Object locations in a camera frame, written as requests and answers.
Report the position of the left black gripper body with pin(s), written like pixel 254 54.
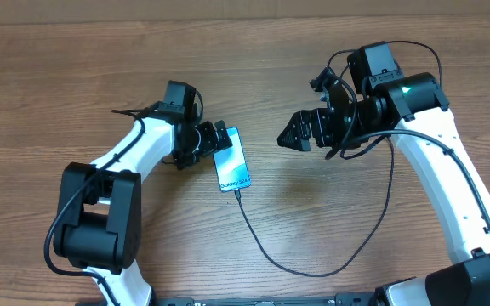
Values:
pixel 207 141

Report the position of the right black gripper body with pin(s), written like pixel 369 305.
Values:
pixel 337 129

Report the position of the Samsung Galaxy smartphone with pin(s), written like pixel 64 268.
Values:
pixel 230 164

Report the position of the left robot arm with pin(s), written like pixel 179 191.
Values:
pixel 97 230

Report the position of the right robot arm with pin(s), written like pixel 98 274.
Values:
pixel 379 103

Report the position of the cardboard backdrop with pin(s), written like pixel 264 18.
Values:
pixel 14 12

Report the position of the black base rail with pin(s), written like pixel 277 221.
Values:
pixel 340 299

